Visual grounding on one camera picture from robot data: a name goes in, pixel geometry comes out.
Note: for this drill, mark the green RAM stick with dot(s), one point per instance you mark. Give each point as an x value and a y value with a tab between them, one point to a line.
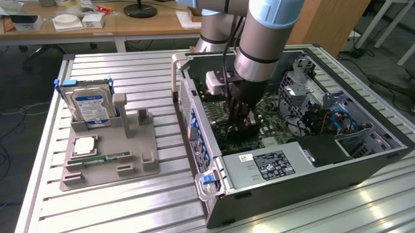
103	159

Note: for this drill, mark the wooden desk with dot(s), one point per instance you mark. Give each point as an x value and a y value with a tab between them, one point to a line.
49	35

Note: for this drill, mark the open grey PC case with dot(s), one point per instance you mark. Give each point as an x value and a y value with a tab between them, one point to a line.
291	194

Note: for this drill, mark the grey cup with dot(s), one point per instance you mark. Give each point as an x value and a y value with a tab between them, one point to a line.
47	3

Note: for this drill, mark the wooden cabinet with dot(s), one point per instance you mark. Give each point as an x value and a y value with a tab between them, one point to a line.
337	24

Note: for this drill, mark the black graphics card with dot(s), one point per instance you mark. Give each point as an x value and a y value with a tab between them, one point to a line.
242	133

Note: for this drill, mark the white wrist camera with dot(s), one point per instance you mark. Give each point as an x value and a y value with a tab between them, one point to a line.
214	83

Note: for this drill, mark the black office chair base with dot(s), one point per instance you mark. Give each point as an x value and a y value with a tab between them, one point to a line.
35	54

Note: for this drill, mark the white round part on box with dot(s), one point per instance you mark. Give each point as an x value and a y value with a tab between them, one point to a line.
67	22

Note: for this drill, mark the red packet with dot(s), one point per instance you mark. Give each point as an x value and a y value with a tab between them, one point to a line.
106	10

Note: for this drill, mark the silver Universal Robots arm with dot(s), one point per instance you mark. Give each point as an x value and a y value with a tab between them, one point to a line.
259	41

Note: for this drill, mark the white box with black lid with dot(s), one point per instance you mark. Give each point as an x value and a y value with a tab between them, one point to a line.
26	23

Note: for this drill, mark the metal disk bay with bracket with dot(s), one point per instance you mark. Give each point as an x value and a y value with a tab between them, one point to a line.
359	143

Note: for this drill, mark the grey power supply unit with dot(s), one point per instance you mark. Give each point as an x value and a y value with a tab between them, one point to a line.
239	170

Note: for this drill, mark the black power adapter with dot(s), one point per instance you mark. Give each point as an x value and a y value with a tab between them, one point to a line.
357	53

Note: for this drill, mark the green motherboard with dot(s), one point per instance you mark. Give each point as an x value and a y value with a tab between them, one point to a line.
275	126

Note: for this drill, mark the small white cardboard box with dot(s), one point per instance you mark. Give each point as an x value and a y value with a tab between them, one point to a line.
94	21

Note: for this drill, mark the silver CPU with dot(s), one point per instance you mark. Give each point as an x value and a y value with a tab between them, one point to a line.
85	146

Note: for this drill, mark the black round lamp base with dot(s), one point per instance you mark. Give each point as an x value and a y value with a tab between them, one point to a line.
141	11

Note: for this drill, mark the stack of white papers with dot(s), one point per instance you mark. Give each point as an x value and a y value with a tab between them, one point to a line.
189	20

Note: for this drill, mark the perforated metal disk bay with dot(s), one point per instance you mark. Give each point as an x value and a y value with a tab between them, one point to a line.
297	85

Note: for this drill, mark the grey plastic parts rack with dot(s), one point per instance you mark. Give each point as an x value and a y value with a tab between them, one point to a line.
110	145

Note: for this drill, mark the white metal table frame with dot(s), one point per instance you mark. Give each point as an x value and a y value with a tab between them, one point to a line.
373	23

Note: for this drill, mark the hard disk in blue caddy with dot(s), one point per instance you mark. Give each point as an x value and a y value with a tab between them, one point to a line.
89	106

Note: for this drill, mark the brown cardboard box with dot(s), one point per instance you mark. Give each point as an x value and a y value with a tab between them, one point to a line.
194	12

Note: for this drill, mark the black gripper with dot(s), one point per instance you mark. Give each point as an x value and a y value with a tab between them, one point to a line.
246	97

